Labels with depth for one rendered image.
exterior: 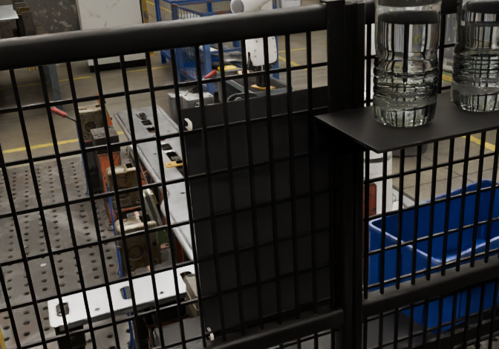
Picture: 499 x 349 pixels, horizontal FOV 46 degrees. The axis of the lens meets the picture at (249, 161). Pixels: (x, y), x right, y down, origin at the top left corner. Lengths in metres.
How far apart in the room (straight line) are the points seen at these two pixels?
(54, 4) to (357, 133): 8.52
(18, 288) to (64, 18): 7.38
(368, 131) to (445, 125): 0.08
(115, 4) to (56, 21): 1.15
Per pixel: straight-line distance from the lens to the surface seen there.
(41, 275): 1.91
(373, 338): 0.96
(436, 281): 0.87
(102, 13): 8.26
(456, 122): 0.64
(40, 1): 9.02
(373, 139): 0.58
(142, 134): 2.07
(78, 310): 1.15
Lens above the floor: 1.62
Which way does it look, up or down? 21 degrees down
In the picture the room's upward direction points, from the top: 4 degrees counter-clockwise
